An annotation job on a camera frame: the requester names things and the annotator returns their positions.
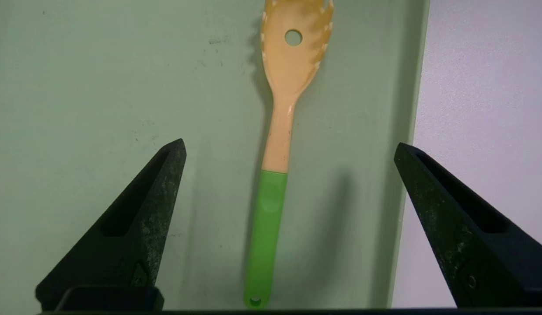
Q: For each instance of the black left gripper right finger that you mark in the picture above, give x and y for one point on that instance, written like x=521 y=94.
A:
x=480 y=253

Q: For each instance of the light green plastic tray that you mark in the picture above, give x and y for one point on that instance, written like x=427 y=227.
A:
x=100 y=87

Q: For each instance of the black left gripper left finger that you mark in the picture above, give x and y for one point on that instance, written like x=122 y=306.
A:
x=122 y=249

